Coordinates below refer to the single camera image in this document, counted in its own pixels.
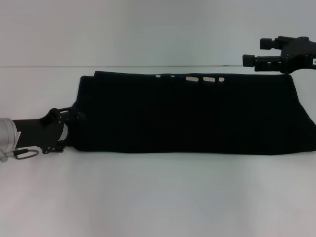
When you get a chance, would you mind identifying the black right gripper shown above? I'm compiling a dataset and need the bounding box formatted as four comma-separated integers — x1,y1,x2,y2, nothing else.
242,36,316,74

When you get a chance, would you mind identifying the black t-shirt with white print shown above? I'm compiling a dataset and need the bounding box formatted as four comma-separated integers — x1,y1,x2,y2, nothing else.
70,71,316,156

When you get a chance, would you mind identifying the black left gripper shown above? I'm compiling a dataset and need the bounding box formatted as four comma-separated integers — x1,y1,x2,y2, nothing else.
11,106,87,155

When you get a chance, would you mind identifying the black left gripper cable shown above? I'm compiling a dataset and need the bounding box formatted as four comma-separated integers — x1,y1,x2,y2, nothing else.
0,148,40,163

